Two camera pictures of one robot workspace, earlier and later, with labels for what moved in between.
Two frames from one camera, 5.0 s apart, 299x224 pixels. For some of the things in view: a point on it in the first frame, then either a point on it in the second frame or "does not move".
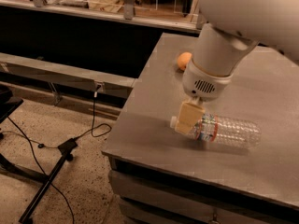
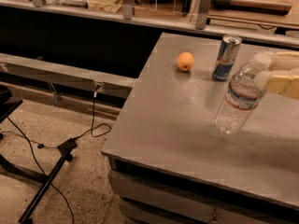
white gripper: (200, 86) → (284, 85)
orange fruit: (183, 59) does not move
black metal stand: (8, 103) does not move
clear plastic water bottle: (216, 128) → (242, 98)
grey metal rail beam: (56, 73) does not move
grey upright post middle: (129, 2) does not move
